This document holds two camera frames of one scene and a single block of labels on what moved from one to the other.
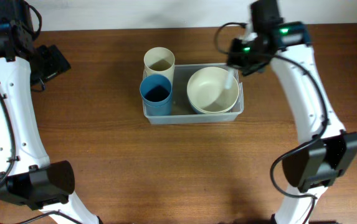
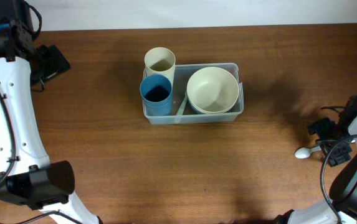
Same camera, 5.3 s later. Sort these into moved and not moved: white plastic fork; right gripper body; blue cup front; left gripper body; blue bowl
Moved: white plastic fork; right gripper body
Not moved: blue bowl; blue cup front; left gripper body
